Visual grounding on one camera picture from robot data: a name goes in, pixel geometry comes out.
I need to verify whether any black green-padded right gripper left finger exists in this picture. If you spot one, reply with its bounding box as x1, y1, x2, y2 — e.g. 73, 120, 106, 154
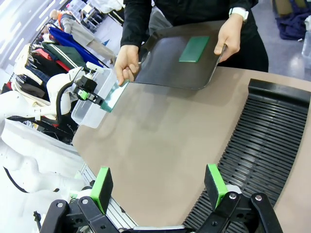
40, 166, 117, 233

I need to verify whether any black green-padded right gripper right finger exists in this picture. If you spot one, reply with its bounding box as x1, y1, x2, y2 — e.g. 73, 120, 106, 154
191, 164, 284, 233

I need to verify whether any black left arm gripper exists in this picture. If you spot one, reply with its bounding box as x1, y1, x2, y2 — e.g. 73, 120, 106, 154
72, 75, 106, 107

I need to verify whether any black plastic tray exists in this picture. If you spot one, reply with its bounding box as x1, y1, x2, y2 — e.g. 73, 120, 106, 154
135, 20, 228, 91

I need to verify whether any person's right forearm black sleeve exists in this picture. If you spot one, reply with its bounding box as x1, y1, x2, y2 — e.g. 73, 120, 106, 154
120, 0, 153, 49

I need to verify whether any person's left forearm black sleeve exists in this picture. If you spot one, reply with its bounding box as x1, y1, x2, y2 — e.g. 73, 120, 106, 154
229, 0, 258, 15

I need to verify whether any person's right hand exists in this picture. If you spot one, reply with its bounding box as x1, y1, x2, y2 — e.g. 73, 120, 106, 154
114, 45, 141, 86

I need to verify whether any person's left hand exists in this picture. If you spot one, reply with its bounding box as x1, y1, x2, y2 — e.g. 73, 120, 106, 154
213, 13, 244, 63

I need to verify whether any transparent plastic storage box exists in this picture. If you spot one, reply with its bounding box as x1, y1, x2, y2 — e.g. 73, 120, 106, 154
71, 67, 120, 129

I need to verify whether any red hanging garment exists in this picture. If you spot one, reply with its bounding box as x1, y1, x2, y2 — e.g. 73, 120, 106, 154
55, 59, 73, 73

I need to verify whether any green garment with white stripes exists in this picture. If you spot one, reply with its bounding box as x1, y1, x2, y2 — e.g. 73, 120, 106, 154
41, 41, 87, 70

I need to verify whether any blue hanging garment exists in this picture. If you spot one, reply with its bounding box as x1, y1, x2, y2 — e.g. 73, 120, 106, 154
48, 26, 104, 71

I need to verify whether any black slotted PCB rack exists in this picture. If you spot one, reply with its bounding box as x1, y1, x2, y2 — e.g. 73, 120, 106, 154
182, 78, 311, 233

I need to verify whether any storage shelf with bins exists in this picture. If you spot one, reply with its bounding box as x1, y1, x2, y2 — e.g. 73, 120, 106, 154
71, 0, 103, 27

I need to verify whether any person's black jacket torso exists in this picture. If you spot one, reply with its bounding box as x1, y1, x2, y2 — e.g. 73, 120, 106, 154
120, 0, 269, 73

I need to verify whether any clear plastic container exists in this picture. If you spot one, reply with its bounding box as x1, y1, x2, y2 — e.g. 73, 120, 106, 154
301, 31, 311, 64

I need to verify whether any white smartwatch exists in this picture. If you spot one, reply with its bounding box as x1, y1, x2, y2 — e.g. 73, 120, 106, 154
228, 6, 250, 22

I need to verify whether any dark blue cloth pile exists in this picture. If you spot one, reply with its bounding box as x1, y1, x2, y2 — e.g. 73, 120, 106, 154
276, 11, 311, 41

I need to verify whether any brown cardboard box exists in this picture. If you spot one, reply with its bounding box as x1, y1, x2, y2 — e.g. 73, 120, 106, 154
272, 0, 307, 18

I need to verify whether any aluminium table edge rail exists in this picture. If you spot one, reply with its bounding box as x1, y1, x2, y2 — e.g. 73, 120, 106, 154
79, 162, 138, 230

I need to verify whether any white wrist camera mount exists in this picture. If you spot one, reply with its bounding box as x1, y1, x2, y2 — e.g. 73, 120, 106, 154
84, 61, 105, 76

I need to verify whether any black cable on arm wrist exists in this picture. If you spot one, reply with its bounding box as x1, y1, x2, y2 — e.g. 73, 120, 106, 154
56, 82, 75, 123

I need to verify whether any small black cable plug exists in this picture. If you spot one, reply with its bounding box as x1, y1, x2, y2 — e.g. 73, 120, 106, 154
33, 210, 42, 230

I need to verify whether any black cable at arm base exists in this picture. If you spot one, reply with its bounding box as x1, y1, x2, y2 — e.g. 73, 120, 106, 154
2, 166, 60, 194

